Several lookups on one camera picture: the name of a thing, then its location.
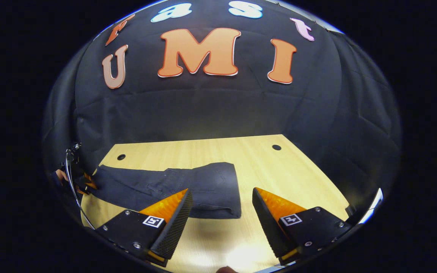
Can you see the dark denim jeans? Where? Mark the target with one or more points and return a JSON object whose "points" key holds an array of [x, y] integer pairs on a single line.
{"points": [[188, 185]]}

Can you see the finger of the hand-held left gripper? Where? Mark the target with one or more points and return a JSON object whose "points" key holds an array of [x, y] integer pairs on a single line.
{"points": [[90, 185]]}

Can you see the black backdrop cloth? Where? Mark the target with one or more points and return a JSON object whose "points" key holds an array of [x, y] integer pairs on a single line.
{"points": [[203, 106]]}

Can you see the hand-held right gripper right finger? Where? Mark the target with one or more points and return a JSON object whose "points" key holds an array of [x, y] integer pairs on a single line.
{"points": [[268, 223]]}

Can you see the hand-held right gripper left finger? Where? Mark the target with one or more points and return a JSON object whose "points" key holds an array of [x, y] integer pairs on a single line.
{"points": [[173, 223]]}

